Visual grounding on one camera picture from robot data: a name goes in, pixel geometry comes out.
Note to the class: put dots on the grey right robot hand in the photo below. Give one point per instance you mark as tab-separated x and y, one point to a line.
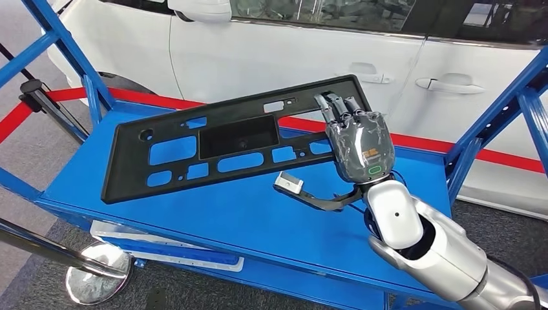
364	145

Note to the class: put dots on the black plastic panel with cutouts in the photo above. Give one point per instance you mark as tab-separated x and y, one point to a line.
128	179

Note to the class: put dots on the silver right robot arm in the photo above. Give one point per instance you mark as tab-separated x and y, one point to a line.
441	256

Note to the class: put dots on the blue metal shelf rack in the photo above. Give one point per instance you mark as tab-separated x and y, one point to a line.
214	222

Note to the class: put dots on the black robot body part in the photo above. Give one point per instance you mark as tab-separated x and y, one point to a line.
156	299

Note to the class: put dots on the white car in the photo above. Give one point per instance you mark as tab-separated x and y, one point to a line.
257	60

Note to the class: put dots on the white plastic tray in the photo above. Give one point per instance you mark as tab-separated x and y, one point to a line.
214	264

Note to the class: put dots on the thin black pole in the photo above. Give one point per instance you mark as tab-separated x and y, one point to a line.
17	62

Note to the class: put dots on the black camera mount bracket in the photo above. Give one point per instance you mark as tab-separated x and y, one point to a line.
325	203

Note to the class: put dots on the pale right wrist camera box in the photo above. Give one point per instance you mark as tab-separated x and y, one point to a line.
289	182

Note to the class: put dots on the stanchion post with chrome base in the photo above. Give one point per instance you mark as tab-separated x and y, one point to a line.
98	286

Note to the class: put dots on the black stanchion post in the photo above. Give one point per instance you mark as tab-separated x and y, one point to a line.
34	92

